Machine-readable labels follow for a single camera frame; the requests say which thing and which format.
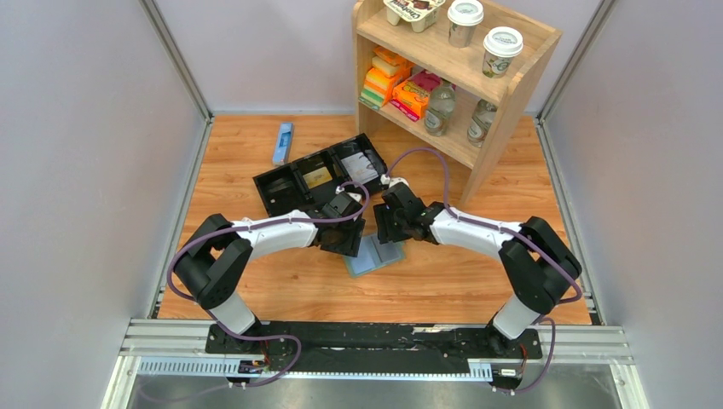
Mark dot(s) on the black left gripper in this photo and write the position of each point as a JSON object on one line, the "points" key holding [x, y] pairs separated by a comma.
{"points": [[351, 248]]}

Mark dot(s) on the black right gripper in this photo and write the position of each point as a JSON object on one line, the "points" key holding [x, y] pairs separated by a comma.
{"points": [[386, 233]]}

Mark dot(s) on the teal leather card holder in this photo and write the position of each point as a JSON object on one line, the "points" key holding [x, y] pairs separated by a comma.
{"points": [[373, 255]]}

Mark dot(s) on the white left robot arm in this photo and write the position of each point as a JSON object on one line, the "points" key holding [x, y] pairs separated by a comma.
{"points": [[211, 263]]}

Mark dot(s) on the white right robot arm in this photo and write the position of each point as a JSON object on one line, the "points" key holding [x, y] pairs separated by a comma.
{"points": [[538, 264]]}

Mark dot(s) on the silver VIP card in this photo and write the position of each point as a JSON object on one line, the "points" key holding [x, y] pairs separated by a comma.
{"points": [[360, 168]]}

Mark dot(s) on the gold card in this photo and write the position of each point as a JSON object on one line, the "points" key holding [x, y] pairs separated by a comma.
{"points": [[317, 177]]}

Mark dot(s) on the black three-compartment tray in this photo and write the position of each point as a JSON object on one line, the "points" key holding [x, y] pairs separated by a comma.
{"points": [[283, 189]]}

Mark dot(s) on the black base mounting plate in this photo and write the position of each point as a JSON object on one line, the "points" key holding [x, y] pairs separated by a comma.
{"points": [[382, 348]]}

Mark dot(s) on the blue rectangular box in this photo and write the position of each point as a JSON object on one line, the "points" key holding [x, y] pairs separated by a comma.
{"points": [[283, 144]]}

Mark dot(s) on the orange snack box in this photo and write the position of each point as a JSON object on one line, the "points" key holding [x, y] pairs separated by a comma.
{"points": [[411, 96]]}

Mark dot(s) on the glass bottle left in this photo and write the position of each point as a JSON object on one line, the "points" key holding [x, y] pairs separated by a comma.
{"points": [[440, 107]]}

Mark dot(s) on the glass bottle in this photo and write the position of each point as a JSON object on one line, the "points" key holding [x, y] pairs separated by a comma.
{"points": [[481, 122], [440, 107]]}

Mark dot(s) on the glass bottle right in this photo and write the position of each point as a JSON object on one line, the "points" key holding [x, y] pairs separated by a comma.
{"points": [[481, 122]]}

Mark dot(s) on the stacked colourful sponges pack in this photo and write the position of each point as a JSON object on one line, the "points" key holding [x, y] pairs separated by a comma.
{"points": [[388, 70]]}

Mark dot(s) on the chocolate pudding cup pack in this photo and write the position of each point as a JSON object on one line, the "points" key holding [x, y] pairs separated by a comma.
{"points": [[420, 14]]}

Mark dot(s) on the paper coffee cup right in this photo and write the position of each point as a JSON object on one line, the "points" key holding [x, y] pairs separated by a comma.
{"points": [[502, 45]]}

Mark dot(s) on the paper coffee cup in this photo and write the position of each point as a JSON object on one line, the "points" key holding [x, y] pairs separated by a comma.
{"points": [[502, 45], [464, 16]]}

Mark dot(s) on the paper coffee cup left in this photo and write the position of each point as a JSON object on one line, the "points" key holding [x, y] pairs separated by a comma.
{"points": [[464, 16]]}

